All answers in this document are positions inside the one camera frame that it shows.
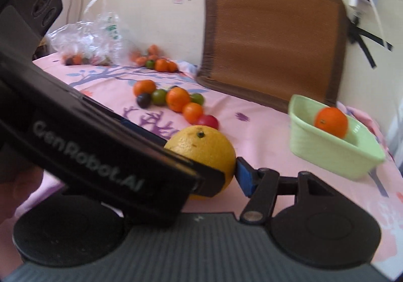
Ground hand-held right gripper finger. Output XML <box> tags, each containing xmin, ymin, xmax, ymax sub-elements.
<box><xmin>236</xmin><ymin>156</ymin><xmax>334</xmax><ymax>224</ymax></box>

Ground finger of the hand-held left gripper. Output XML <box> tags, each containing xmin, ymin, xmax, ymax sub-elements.
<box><xmin>121</xmin><ymin>118</ymin><xmax>167</xmax><ymax>148</ymax></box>
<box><xmin>165</xmin><ymin>147</ymin><xmax>236</xmax><ymax>199</ymax></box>

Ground dark purple plum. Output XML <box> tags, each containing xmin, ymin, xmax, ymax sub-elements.
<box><xmin>137</xmin><ymin>93</ymin><xmax>152</xmax><ymax>109</ymax></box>

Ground large yellow citrus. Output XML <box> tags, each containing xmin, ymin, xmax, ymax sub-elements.
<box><xmin>164</xmin><ymin>125</ymin><xmax>237</xmax><ymax>201</ymax></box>

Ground small orange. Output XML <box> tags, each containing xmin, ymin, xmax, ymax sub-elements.
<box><xmin>133</xmin><ymin>80</ymin><xmax>157</xmax><ymax>97</ymax></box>
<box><xmin>183</xmin><ymin>102</ymin><xmax>204</xmax><ymax>123</ymax></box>

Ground large orange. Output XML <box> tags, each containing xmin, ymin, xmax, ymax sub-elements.
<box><xmin>314</xmin><ymin>107</ymin><xmax>348</xmax><ymax>138</ymax></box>
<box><xmin>166</xmin><ymin>87</ymin><xmax>191</xmax><ymax>113</ymax></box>

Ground red tomato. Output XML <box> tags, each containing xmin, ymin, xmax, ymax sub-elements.
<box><xmin>197</xmin><ymin>115</ymin><xmax>219</xmax><ymax>130</ymax></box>

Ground light green plastic basket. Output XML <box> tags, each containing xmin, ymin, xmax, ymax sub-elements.
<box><xmin>288</xmin><ymin>94</ymin><xmax>386</xmax><ymax>180</ymax></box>

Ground pink printed bedsheet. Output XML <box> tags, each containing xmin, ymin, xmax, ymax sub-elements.
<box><xmin>16</xmin><ymin>55</ymin><xmax>403</xmax><ymax>273</ymax></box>

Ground pile of small tangerines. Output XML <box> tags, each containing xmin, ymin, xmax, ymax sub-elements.
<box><xmin>130</xmin><ymin>44</ymin><xmax>179</xmax><ymax>73</ymax></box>

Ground clear plastic bag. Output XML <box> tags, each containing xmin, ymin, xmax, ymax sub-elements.
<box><xmin>46</xmin><ymin>0</ymin><xmax>133</xmax><ymax>67</ymax></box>

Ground brown woven seat cushion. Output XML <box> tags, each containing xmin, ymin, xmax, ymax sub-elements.
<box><xmin>197</xmin><ymin>0</ymin><xmax>348</xmax><ymax>113</ymax></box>

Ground black cushion strap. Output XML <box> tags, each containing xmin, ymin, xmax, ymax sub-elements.
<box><xmin>348</xmin><ymin>16</ymin><xmax>394</xmax><ymax>68</ymax></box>

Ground white power cable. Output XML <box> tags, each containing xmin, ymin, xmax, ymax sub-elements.
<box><xmin>362</xmin><ymin>0</ymin><xmax>389</xmax><ymax>50</ymax></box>

